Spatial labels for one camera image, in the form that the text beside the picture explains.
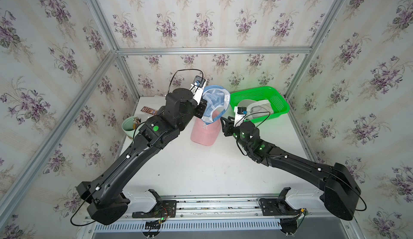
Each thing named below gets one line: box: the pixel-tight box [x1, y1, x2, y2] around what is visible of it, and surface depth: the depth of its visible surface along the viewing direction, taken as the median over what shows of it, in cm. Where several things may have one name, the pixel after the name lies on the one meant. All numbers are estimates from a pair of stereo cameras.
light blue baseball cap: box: [201, 85, 231, 125], surface depth 82 cm
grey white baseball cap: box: [237, 99, 274, 117], surface depth 113 cm
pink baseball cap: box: [190, 117, 222, 147], surface depth 98 cm
